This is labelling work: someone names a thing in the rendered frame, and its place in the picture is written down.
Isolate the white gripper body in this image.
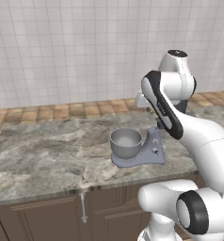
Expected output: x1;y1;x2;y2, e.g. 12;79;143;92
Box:
134;89;153;110

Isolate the grey mixer bowl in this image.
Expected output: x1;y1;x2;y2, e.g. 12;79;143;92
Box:
109;127;144;160

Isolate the grey-blue stand mixer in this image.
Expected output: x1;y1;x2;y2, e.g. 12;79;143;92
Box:
110;120;167;169

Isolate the brown cupboard door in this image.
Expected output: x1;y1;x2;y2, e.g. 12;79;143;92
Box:
90;183;156;241
0;194;87;241

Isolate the silver cupboard door handle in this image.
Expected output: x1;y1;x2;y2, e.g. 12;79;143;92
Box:
79;192;88;224

